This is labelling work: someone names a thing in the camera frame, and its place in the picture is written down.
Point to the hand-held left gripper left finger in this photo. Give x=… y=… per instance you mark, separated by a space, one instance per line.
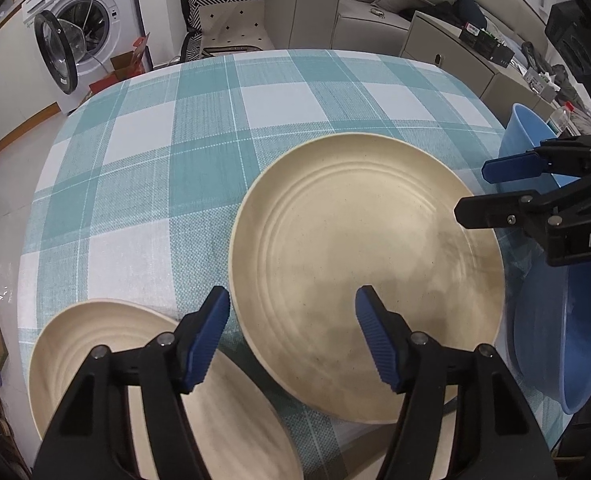
x=205 y=340

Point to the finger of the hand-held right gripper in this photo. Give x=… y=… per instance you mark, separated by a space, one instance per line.
x=490 y=210
x=510 y=166

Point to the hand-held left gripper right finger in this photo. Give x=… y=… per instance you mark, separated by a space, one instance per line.
x=378 y=340

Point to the blue ceramic bowl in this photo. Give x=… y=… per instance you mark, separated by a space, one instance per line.
x=555 y=340
x=520 y=130

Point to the cream ribbed plate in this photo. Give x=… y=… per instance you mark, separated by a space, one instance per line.
x=350 y=240
x=67 y=342

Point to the clear plastic bottle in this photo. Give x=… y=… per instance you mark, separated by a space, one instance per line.
x=560 y=120

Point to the black cardboard box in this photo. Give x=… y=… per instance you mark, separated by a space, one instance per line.
x=490 y=45

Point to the beige side cabinet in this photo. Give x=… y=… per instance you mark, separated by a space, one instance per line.
x=440 y=40

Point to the dark clothing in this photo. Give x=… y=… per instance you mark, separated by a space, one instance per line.
x=455 y=10

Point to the teal checked tablecloth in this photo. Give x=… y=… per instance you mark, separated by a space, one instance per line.
x=175 y=160

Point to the beige sofa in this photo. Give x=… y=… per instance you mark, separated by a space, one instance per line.
x=300 y=10

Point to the red cardboard box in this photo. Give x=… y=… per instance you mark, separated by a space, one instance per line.
x=125 y=67

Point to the chair with patterned cushion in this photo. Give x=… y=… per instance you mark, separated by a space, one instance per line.
x=225 y=25

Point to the white kitchen base cabinet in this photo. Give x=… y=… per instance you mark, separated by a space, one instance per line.
x=10 y=85

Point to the white washing machine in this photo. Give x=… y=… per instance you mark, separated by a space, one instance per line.
x=102 y=10

